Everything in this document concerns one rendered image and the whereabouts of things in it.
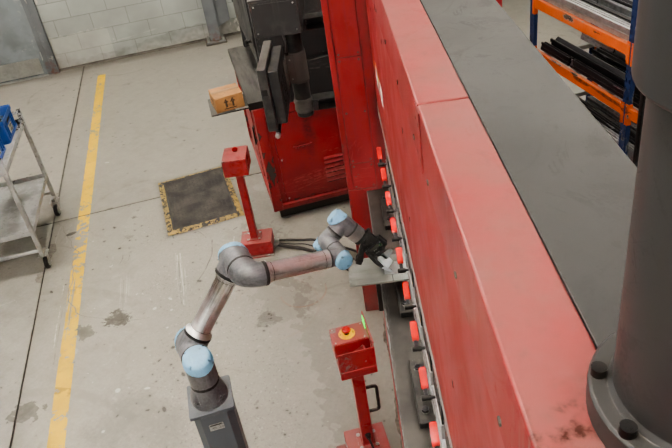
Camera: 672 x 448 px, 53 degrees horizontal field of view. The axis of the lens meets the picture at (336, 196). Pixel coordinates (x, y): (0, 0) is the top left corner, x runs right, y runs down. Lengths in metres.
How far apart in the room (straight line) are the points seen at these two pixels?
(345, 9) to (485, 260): 2.53
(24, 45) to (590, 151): 8.87
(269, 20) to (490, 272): 2.75
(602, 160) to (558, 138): 0.09
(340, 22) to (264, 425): 2.10
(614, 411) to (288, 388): 3.30
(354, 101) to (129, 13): 6.25
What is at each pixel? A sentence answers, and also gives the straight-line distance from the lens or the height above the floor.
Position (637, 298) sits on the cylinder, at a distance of 0.59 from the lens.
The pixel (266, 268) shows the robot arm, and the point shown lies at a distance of 2.59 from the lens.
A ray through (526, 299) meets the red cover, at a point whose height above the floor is 2.30.
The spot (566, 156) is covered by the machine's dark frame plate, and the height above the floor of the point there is 2.30.
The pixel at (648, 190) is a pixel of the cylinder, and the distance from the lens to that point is 0.53.
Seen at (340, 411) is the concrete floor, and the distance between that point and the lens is 3.74.
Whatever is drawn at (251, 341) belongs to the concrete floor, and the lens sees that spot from 4.22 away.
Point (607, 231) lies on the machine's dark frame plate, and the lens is 0.93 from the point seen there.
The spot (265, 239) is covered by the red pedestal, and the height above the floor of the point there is 0.12.
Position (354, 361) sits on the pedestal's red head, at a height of 0.76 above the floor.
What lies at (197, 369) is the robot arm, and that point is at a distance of 2.72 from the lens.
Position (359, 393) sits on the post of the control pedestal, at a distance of 3.16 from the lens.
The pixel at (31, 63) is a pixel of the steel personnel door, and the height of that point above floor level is 0.19.
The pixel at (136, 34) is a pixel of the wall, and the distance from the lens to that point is 9.48.
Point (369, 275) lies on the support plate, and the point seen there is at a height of 1.00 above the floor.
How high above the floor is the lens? 2.84
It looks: 32 degrees down
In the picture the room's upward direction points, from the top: 9 degrees counter-clockwise
